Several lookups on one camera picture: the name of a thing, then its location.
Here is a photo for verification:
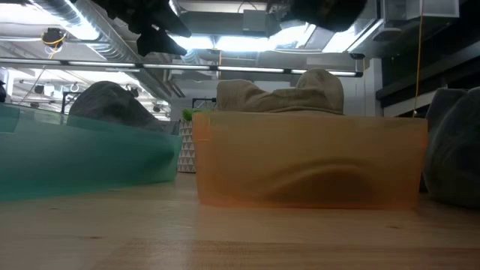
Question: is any grey baseball cap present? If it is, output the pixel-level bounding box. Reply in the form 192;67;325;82
67;80;166;132
422;86;480;209

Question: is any silver ventilation duct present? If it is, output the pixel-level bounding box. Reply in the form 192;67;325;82
31;0;177;98

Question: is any teal translucent plastic bin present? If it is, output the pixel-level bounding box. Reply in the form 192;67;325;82
0;103;184;202

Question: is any yellow hanging cable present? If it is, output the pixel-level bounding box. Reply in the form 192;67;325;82
412;0;425;116

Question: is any black yellow cord reel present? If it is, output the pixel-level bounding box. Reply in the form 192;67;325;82
40;26;68;50

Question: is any potted green succulent plant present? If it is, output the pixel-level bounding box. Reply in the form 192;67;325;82
175;107;202;174

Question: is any orange translucent plastic bin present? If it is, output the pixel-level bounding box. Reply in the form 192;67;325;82
191;111;429;210

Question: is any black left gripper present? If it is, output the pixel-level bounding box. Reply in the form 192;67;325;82
91;0;192;57

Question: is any long linear ceiling light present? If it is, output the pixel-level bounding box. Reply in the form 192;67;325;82
0;56;364;78

